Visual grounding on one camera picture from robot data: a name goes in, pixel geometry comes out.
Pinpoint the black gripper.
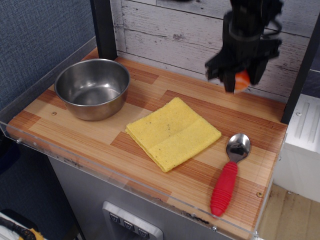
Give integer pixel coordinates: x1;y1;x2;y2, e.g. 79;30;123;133
205;0;283;93

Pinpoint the orange salmon sushi toy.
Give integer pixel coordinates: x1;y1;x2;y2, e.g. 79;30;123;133
234;69;251;93

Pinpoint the yellow folded cloth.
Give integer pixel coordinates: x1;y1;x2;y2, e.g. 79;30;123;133
125;97;222;173

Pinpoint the white ridged box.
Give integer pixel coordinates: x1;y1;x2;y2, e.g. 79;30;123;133
273;94;320;202

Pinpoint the stainless steel bowl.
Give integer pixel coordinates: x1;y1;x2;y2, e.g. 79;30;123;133
54;58;131;121

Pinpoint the grey cabinet with button panel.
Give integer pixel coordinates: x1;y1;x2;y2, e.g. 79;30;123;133
49;157;253;240

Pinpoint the clear acrylic table guard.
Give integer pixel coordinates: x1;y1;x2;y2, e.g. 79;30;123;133
0;39;287;238

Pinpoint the black and yellow bag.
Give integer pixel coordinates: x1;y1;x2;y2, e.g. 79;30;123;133
0;209;45;240

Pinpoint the red handled metal spoon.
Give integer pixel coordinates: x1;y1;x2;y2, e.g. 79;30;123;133
210;133;251;217

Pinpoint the black vertical post right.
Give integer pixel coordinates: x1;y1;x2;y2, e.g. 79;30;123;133
280;15;320;125

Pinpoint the black vertical post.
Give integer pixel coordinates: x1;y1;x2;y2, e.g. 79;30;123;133
90;0;118;60
280;15;320;125

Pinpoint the black vertical post left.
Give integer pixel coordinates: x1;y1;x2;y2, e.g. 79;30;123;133
90;0;118;60

